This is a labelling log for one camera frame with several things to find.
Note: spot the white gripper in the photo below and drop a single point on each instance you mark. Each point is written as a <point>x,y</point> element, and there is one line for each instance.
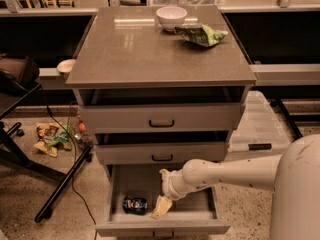
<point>169,186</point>

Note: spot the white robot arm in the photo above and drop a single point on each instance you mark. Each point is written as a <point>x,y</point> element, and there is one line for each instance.
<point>293,177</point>

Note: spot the grey bottom drawer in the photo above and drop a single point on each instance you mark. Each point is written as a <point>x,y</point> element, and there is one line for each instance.
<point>193,215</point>

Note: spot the grey drawer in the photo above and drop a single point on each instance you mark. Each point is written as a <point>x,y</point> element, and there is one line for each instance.
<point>193,215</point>
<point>160,153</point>
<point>161,118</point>

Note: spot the grey middle drawer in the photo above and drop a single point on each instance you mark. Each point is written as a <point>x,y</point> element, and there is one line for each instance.
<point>160,153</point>

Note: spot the grey top drawer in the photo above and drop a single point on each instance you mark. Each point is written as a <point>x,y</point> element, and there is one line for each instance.
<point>161,118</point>

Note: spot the grey drawer cabinet with counter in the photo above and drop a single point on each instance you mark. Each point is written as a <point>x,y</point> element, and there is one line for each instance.
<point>128,59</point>

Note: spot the clear plastic storage bin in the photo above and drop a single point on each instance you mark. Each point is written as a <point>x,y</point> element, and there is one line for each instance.
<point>259,131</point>

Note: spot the snack bags on floor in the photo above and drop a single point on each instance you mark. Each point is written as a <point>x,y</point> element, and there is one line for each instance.
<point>51,136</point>

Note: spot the black wheeled stand leg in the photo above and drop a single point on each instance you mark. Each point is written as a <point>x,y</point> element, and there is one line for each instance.
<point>277,102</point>

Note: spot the green chip bag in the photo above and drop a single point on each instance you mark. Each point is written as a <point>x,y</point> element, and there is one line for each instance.
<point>202,35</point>

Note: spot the small round white dish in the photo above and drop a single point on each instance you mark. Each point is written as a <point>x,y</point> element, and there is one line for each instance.
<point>66,66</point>

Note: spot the white ceramic bowl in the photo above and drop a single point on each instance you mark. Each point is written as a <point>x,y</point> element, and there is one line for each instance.
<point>170,17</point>

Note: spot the wire basket with items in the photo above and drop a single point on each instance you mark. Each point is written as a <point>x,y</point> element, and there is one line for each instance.
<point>76,127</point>

